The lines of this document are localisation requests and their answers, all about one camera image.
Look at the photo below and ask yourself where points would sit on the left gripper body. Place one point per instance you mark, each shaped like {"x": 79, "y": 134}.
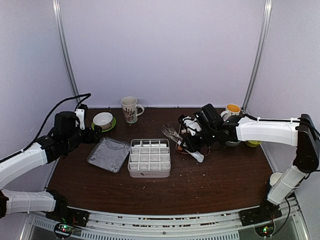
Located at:
{"x": 73, "y": 140}

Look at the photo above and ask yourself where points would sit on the front aluminium rail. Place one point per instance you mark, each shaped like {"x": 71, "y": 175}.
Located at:
{"x": 224, "y": 225}

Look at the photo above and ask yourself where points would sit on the bunny tin lid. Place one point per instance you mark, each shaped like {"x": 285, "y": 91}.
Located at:
{"x": 109, "y": 154}

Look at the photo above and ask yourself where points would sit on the green saucer plate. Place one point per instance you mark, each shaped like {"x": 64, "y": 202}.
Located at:
{"x": 113, "y": 124}

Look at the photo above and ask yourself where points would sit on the white ceramic bowl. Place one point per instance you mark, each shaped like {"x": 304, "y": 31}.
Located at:
{"x": 103, "y": 120}

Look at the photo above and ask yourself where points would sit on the yellow inside floral mug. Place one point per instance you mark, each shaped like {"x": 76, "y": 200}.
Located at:
{"x": 230, "y": 110}

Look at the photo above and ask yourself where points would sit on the grey blue small bowl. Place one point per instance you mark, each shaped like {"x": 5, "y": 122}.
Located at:
{"x": 232, "y": 143}

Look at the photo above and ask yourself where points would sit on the right aluminium frame post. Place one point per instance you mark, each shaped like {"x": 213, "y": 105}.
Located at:
{"x": 263, "y": 36}

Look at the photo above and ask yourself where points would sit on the tin box with dividers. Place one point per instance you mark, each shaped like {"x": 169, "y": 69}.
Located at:
{"x": 149, "y": 158}

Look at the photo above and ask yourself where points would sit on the white handled tongs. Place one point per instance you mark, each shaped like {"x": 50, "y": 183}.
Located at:
{"x": 170, "y": 132}

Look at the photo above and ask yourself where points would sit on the seashell coral mug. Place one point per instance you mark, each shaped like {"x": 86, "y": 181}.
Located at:
{"x": 131, "y": 109}

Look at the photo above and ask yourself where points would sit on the white cup near base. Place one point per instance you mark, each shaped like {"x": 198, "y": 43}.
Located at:
{"x": 273, "y": 179}

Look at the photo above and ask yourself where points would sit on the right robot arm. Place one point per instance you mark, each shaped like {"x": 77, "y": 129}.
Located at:
{"x": 296, "y": 132}

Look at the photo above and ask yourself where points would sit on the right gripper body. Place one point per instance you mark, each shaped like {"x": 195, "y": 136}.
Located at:
{"x": 209, "y": 137}

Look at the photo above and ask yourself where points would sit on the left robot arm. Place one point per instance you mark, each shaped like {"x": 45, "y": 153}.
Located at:
{"x": 43, "y": 150}

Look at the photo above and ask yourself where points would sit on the green small bowl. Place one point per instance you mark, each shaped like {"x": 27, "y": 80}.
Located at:
{"x": 253, "y": 143}

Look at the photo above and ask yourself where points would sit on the aluminium frame post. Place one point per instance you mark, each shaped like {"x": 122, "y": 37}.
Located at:
{"x": 64, "y": 48}
{"x": 263, "y": 36}

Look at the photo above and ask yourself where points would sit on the left aluminium frame post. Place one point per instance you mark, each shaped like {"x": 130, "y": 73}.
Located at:
{"x": 64, "y": 48}

